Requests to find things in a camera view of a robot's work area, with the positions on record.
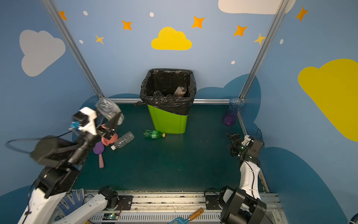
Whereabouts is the pink watering can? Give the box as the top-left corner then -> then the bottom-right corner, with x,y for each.
100,125 -> 118,146

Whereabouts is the crushed green bottle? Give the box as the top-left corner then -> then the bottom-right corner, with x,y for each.
143,130 -> 166,139

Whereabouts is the right aluminium frame post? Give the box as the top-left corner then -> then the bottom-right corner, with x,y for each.
238,0 -> 290,101

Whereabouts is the scraper with wooden handle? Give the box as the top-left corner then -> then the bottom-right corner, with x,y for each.
167,207 -> 205,224

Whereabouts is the aluminium back frame rail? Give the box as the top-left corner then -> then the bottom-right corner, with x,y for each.
109,98 -> 230,105

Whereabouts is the black bin liner bag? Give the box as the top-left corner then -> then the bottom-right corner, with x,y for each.
135,69 -> 197,115

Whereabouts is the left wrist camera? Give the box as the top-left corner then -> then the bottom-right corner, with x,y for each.
69,107 -> 98,136

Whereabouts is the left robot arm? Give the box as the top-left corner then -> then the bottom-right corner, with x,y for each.
19,107 -> 124,224

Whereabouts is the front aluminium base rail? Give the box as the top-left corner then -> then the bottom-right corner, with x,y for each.
67,190 -> 286,224

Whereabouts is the pink label crushed bottle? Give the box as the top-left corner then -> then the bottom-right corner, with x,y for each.
173,86 -> 187,97

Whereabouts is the left aluminium frame post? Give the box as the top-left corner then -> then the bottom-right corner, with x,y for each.
42,0 -> 104,98

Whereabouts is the purple ribbed glass vase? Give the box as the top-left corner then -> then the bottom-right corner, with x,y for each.
222,98 -> 244,126

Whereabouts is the clear bottle white cap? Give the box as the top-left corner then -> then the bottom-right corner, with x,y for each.
111,132 -> 135,150

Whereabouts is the blue dotted work glove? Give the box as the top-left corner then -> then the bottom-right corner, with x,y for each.
57,189 -> 85,217

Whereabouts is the green plastic bin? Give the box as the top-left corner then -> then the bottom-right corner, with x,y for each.
148,105 -> 187,134

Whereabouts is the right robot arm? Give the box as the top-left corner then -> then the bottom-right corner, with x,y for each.
218,133 -> 273,224

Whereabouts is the aluminium frame post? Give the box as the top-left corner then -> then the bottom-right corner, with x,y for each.
42,0 -> 104,98
238,0 -> 290,101

